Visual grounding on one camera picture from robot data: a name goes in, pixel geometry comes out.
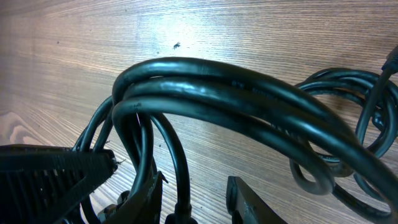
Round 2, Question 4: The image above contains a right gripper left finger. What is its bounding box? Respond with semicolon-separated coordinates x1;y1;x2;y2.
99;171;165;224

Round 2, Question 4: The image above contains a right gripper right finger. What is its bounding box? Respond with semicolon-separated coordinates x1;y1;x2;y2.
226;176;287;224

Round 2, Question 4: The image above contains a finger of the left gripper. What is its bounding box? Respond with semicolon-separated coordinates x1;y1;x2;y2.
1;144;117;223

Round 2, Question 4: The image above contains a black cable bundle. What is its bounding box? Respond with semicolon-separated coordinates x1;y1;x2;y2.
73;45;398;224

